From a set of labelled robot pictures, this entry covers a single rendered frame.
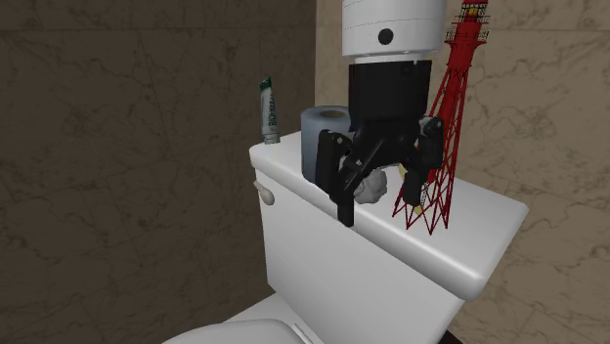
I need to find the grey toilet paper roll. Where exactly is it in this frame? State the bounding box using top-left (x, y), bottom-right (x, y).
top-left (299, 106), bottom-right (353, 185)

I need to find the white toilet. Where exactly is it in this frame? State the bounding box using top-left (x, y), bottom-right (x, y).
top-left (161, 130), bottom-right (530, 344)

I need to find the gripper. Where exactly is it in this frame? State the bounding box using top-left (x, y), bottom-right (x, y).
top-left (314, 59), bottom-right (446, 228)

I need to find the yellow curved object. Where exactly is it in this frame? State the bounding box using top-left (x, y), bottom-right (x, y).
top-left (397, 163), bottom-right (424, 216)

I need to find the grey crumpled lump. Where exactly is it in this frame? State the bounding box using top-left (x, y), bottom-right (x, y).
top-left (352, 167), bottom-right (389, 206)

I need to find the white green toothpaste tube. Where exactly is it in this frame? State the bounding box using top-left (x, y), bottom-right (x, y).
top-left (258, 75), bottom-right (282, 146)

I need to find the red lattice tower model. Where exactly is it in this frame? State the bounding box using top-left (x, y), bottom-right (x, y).
top-left (391, 0), bottom-right (491, 237)

